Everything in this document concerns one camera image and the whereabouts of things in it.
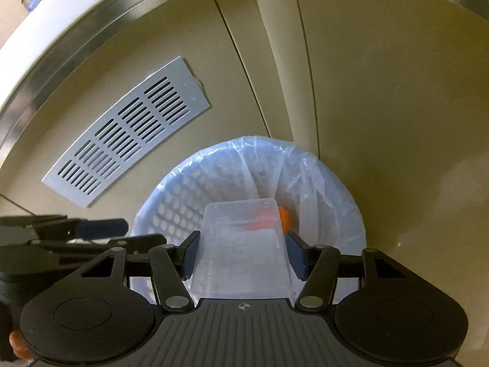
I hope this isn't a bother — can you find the orange food scrap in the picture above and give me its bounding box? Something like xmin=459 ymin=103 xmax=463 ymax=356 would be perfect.
xmin=244 ymin=206 xmax=292 ymax=235

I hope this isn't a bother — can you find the person's left hand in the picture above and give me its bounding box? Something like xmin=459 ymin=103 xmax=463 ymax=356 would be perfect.
xmin=9 ymin=331 xmax=29 ymax=360

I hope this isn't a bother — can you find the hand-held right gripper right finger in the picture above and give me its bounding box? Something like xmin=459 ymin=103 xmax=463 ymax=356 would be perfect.
xmin=285 ymin=233 xmax=411 ymax=310

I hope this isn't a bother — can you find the silver cabinet vent grille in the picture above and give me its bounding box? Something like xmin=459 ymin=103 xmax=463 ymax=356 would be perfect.
xmin=42 ymin=56 xmax=211 ymax=208

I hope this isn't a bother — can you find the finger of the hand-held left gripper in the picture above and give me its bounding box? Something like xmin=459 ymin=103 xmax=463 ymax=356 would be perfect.
xmin=74 ymin=219 xmax=128 ymax=239
xmin=109 ymin=234 xmax=167 ymax=255

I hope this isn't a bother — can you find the blue lined mesh trash bin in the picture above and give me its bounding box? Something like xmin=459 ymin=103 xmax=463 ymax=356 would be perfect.
xmin=132 ymin=135 xmax=367 ymax=302

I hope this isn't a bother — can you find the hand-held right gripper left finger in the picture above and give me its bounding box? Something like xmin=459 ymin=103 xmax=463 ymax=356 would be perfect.
xmin=78 ymin=231 xmax=201 ymax=312

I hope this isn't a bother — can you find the clear plastic box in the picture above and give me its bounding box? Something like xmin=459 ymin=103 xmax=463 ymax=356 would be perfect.
xmin=191 ymin=198 xmax=293 ymax=299

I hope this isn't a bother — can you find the beige kitchen cabinet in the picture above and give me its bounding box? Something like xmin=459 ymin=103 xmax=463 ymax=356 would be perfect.
xmin=0 ymin=0 xmax=489 ymax=367

